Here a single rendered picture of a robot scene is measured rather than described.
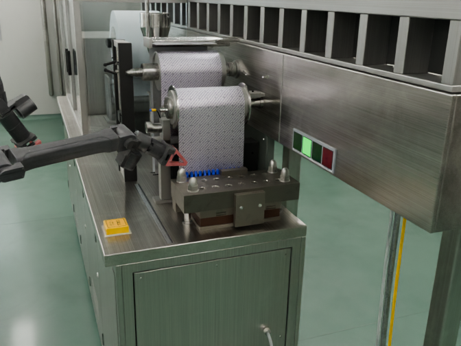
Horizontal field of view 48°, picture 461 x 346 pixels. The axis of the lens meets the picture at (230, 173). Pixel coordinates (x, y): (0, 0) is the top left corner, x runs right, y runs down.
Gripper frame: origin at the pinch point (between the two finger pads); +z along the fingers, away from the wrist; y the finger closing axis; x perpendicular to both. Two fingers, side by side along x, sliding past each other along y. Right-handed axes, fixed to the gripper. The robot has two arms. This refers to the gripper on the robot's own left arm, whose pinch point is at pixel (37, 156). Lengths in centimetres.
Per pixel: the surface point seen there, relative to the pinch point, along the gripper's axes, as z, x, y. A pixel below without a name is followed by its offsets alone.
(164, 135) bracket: 6.1, -31.9, -35.8
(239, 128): 14, -51, -52
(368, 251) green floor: 195, -132, -12
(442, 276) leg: 32, -38, -130
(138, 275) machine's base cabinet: 22, 8, -60
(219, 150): 17, -41, -49
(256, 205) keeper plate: 27, -33, -71
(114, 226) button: 12.5, 2.8, -46.4
